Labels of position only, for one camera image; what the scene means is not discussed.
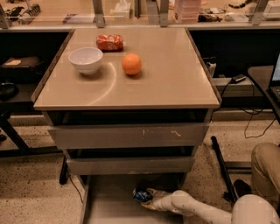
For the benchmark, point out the white tissue box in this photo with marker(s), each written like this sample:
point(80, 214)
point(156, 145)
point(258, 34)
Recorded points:
point(122, 9)

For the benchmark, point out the blue pepsi can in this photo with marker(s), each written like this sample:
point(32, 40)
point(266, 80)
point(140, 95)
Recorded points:
point(142, 195)

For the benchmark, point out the grey drawer cabinet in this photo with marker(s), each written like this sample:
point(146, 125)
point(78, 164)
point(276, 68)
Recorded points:
point(173, 86)

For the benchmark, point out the pink stacked trays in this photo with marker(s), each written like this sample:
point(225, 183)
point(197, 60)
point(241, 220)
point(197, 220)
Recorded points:
point(186, 10)

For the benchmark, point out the person leg khaki trousers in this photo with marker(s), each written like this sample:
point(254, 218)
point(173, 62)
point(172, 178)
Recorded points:
point(265, 165)

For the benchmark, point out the orange fruit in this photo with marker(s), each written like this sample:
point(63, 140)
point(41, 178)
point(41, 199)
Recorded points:
point(131, 64)

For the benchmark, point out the open bottom drawer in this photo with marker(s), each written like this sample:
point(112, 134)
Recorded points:
point(108, 199)

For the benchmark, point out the black power adapter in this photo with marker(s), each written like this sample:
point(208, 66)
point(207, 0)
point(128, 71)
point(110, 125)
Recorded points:
point(238, 78)

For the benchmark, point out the middle drawer front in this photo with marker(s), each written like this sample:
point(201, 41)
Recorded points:
point(129, 165)

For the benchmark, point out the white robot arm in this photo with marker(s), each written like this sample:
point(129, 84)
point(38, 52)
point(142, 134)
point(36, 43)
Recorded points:
point(248, 209)

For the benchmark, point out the black table leg bar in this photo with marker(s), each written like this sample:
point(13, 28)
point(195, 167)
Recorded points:
point(230, 194)

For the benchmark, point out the white bowl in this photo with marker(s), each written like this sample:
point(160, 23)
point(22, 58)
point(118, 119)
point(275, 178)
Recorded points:
point(86, 60)

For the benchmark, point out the top drawer front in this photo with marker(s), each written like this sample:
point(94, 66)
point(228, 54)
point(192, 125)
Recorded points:
point(128, 136)

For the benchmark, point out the orange chip bag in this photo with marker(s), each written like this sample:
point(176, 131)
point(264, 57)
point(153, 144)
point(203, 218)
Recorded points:
point(109, 42)

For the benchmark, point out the black sneaker white stripes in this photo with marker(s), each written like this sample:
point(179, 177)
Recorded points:
point(241, 188)

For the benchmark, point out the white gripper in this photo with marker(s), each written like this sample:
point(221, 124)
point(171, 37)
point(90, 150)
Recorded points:
point(163, 202)

